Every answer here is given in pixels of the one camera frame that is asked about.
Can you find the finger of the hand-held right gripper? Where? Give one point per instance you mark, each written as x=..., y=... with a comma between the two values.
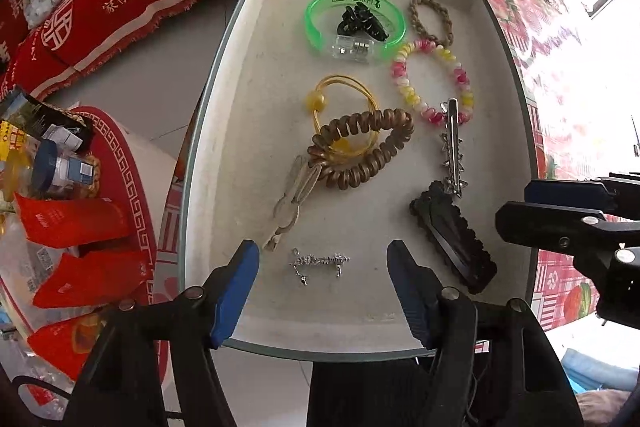
x=540, y=224
x=555, y=193

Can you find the silver rhinestone hair clip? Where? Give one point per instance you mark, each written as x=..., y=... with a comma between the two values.
x=320, y=261

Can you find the red round bin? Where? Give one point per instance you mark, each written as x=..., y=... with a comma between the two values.
x=135, y=167

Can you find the red printed blanket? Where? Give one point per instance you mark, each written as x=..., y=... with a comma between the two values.
x=125, y=7

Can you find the dark printed packet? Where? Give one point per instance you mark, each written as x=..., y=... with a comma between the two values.
x=35, y=117

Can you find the blue capped bottle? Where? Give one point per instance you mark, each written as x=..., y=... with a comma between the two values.
x=60, y=169

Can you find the silver spiked hair clip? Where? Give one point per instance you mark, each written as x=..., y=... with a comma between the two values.
x=452, y=147

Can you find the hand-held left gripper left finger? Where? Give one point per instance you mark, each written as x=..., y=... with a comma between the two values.
x=235, y=287

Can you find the black wavy hair clip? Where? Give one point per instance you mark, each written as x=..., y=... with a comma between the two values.
x=460, y=252

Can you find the beige rabbit hair clip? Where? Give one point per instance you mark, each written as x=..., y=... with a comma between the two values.
x=295, y=202

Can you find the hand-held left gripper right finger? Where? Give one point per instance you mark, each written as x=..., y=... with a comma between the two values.
x=407, y=287

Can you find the red packet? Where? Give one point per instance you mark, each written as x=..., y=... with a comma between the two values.
x=70, y=222
x=60, y=347
x=95, y=279

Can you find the white jewelry box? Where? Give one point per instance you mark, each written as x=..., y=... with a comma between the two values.
x=260, y=107

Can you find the green translucent bangle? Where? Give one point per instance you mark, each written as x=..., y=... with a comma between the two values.
x=312, y=14

